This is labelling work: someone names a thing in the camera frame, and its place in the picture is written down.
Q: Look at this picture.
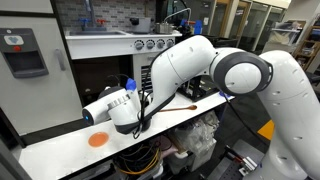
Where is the toy sink faucet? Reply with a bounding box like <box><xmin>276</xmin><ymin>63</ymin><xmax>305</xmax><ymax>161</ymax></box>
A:
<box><xmin>77</xmin><ymin>0</ymin><xmax>108</xmax><ymax>33</ymax></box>

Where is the blue box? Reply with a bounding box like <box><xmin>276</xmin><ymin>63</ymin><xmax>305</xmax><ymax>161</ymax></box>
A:
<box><xmin>193</xmin><ymin>19</ymin><xmax>204</xmax><ymax>36</ymax></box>

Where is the white plastic container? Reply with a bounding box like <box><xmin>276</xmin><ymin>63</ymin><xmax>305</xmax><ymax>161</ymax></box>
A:
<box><xmin>166</xmin><ymin>138</ymin><xmax>218</xmax><ymax>175</ymax></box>

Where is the grey metal base plate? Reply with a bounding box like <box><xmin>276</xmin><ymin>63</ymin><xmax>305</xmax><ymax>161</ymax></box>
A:
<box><xmin>206</xmin><ymin>139</ymin><xmax>267</xmax><ymax>180</ymax></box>

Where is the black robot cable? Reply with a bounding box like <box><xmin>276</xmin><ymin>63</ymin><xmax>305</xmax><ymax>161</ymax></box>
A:
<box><xmin>132</xmin><ymin>56</ymin><xmax>168</xmax><ymax>140</ymax></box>

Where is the white toy play kitchen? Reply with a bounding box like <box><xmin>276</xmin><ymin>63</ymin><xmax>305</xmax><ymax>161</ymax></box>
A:
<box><xmin>0</xmin><ymin>0</ymin><xmax>184</xmax><ymax>149</ymax></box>

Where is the clear plastic bag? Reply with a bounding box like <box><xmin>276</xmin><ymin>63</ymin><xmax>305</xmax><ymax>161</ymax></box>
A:
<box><xmin>171</xmin><ymin>110</ymin><xmax>221</xmax><ymax>158</ymax></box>

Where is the wooden spoon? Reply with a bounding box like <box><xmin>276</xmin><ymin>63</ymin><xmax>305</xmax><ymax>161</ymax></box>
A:
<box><xmin>159</xmin><ymin>104</ymin><xmax>198</xmax><ymax>113</ymax></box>

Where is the grey toy appliance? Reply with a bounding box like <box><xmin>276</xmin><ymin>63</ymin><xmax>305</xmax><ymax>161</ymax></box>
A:
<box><xmin>128</xmin><ymin>17</ymin><xmax>152</xmax><ymax>35</ymax></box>

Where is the small white bowl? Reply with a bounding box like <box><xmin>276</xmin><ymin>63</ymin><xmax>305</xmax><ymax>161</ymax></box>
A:
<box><xmin>143</xmin><ymin>92</ymin><xmax>154</xmax><ymax>107</ymax></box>

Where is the yellow cable bundle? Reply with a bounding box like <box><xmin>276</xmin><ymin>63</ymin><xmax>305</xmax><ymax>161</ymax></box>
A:
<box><xmin>113</xmin><ymin>143</ymin><xmax>162</xmax><ymax>176</ymax></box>

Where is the silver toy pot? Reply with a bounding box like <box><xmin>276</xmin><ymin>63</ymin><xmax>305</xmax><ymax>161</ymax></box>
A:
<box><xmin>153</xmin><ymin>21</ymin><xmax>175</xmax><ymax>35</ymax></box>

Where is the orange round disc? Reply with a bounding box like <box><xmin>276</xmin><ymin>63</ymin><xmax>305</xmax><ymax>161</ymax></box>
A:
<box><xmin>87</xmin><ymin>131</ymin><xmax>110</xmax><ymax>148</ymax></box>

